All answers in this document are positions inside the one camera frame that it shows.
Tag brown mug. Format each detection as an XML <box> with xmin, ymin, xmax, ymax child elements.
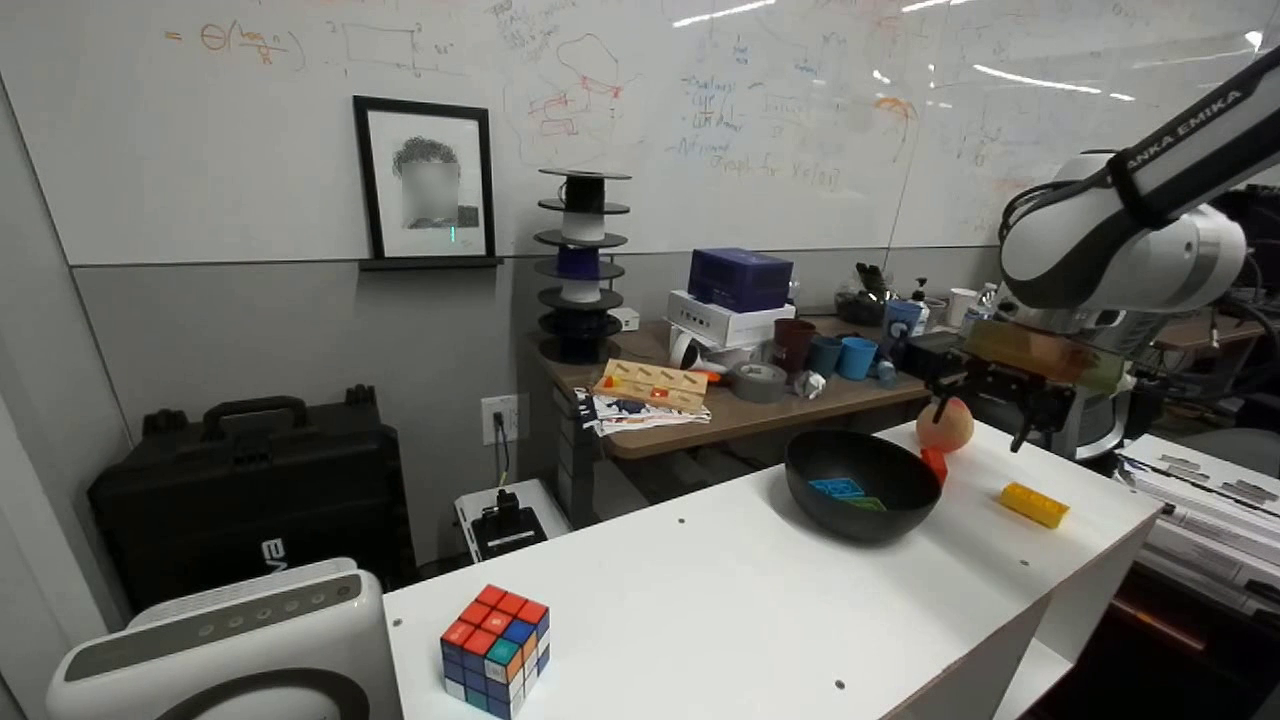
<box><xmin>770</xmin><ymin>314</ymin><xmax>825</xmax><ymax>372</ymax></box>

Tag white charger with black device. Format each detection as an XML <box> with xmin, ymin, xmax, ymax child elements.
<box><xmin>452</xmin><ymin>472</ymin><xmax>572</xmax><ymax>563</ymax></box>

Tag stack of filament spools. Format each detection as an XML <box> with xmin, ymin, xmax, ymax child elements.
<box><xmin>533</xmin><ymin>165</ymin><xmax>640</xmax><ymax>367</ymax></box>

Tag black bowl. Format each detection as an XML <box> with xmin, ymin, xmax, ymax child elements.
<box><xmin>781</xmin><ymin>426</ymin><xmax>947</xmax><ymax>549</ymax></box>

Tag printed papers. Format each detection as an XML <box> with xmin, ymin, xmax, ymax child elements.
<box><xmin>585</xmin><ymin>392</ymin><xmax>714</xmax><ymax>440</ymax></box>

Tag grey tape roll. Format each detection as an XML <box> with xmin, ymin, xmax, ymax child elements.
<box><xmin>729</xmin><ymin>358</ymin><xmax>796</xmax><ymax>402</ymax></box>

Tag blue cups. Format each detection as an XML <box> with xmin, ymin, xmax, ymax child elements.
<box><xmin>811</xmin><ymin>332</ymin><xmax>884</xmax><ymax>385</ymax></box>

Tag white stacked panels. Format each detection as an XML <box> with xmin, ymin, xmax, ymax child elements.
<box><xmin>1117</xmin><ymin>431</ymin><xmax>1280</xmax><ymax>591</ymax></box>

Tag white cardboard box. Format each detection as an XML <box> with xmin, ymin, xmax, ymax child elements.
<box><xmin>664</xmin><ymin>288</ymin><xmax>798</xmax><ymax>358</ymax></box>

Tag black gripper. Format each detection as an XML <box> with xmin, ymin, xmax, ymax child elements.
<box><xmin>891</xmin><ymin>332</ymin><xmax>1060</xmax><ymax>423</ymax></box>

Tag white wall outlet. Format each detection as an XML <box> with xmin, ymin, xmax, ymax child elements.
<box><xmin>477</xmin><ymin>392</ymin><xmax>525</xmax><ymax>449</ymax></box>

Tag dark blue box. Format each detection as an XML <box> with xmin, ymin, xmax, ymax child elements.
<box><xmin>683</xmin><ymin>243</ymin><xmax>796</xmax><ymax>314</ymax></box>

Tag colourful wooden game board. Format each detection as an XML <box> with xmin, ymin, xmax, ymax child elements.
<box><xmin>588</xmin><ymin>354</ymin><xmax>714</xmax><ymax>419</ymax></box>

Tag white air purifier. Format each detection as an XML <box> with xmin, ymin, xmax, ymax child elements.
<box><xmin>44</xmin><ymin>555</ymin><xmax>399</xmax><ymax>720</ymax></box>

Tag blue building block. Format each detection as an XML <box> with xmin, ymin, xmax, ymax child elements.
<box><xmin>805</xmin><ymin>472</ymin><xmax>874</xmax><ymax>509</ymax></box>

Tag rubik's cube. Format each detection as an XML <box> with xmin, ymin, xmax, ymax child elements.
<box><xmin>437</xmin><ymin>580</ymin><xmax>556</xmax><ymax>720</ymax></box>

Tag yellow building block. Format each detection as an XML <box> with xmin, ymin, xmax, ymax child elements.
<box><xmin>995</xmin><ymin>480</ymin><xmax>1076</xmax><ymax>530</ymax></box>

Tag wooden desk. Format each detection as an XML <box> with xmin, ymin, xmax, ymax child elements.
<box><xmin>535</xmin><ymin>312</ymin><xmax>1280</xmax><ymax>526</ymax></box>

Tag black hard carrying case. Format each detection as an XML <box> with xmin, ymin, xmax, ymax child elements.
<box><xmin>84</xmin><ymin>385</ymin><xmax>421</xmax><ymax>619</ymax></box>

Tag peach coloured ball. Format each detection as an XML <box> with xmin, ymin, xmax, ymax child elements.
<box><xmin>912</xmin><ymin>392</ymin><xmax>980</xmax><ymax>458</ymax></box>

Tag black framed picture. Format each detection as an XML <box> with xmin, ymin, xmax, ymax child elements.
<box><xmin>349</xmin><ymin>92</ymin><xmax>503</xmax><ymax>266</ymax></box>

